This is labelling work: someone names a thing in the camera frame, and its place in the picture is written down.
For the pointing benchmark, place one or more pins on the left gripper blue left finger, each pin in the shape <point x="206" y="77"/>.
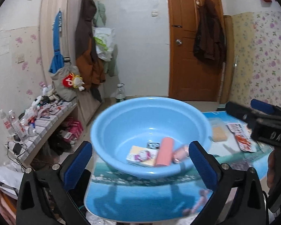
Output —
<point x="74" y="165"/>

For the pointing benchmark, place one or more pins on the person right hand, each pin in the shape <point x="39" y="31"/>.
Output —
<point x="274" y="165"/>

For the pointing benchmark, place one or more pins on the cluttered side shelf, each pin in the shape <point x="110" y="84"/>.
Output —
<point x="47" y="120"/>

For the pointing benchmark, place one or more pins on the pink cylindrical roll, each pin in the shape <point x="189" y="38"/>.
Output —
<point x="165" y="153"/>

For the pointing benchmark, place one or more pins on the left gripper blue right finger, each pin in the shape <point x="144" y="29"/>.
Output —
<point x="206" y="165"/>

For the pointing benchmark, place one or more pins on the dark brown hanging coat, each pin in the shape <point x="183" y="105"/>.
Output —
<point x="209" y="44"/>

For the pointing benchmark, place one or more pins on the green hanging garment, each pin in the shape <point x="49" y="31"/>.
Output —
<point x="110" y="68"/>

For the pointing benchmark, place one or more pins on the crayfish snack packet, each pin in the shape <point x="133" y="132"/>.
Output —
<point x="245" y="143"/>

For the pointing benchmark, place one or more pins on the light blue plastic basin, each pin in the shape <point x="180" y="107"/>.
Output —
<point x="143" y="120"/>

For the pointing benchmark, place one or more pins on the white green plastic bag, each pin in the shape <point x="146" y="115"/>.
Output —
<point x="105" y="42"/>

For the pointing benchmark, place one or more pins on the brown wooden door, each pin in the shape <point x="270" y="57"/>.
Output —
<point x="190" y="78"/>

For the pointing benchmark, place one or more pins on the large water bottle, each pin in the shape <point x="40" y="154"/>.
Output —
<point x="120" y="93"/>

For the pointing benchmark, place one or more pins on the brown orange hanging jacket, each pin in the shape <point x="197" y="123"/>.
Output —
<point x="86" y="58"/>

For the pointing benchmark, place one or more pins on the blue hanging strap bag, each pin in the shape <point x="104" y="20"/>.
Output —
<point x="57" y="60"/>

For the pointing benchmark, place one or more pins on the beige wardrobe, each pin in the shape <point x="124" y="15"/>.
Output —
<point x="87" y="105"/>

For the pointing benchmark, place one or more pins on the wall light switch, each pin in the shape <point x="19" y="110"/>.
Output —
<point x="154" y="13"/>

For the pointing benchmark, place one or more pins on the clear toothpick box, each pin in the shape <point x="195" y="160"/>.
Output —
<point x="219" y="130"/>

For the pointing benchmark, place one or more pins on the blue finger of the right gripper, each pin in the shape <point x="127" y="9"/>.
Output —
<point x="265" y="107"/>
<point x="254" y="118"/>

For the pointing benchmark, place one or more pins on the Hello Kitty figurine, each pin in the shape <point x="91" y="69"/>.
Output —
<point x="143" y="155"/>

